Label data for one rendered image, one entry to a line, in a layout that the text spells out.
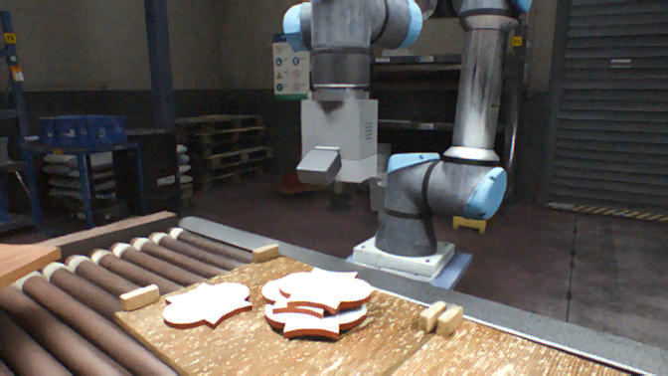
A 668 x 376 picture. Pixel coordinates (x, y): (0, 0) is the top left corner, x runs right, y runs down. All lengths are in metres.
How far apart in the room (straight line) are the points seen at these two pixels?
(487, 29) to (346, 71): 0.46
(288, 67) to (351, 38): 5.77
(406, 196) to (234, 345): 0.52
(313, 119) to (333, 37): 0.11
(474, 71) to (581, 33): 4.22
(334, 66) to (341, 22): 0.05
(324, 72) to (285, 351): 0.38
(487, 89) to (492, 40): 0.09
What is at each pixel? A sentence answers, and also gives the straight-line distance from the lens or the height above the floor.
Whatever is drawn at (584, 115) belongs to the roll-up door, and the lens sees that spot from 5.12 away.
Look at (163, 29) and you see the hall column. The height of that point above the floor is 1.85.
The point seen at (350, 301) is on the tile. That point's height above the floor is 0.98.
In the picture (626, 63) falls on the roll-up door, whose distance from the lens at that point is 5.14.
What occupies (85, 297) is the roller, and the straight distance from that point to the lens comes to 0.94.
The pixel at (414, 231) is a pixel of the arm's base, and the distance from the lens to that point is 1.01.
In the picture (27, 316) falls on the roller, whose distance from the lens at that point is 0.91.
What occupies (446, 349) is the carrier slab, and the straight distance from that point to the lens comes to 0.66.
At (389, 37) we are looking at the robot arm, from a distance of 0.64.
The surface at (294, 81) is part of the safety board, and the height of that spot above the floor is 1.36.
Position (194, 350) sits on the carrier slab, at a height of 0.94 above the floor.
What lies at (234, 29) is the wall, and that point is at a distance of 6.97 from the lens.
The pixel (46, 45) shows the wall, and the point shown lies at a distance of 5.61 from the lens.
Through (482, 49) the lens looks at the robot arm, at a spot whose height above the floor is 1.36.
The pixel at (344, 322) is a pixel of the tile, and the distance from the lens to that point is 0.65.
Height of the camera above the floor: 1.29
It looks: 14 degrees down
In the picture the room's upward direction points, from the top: straight up
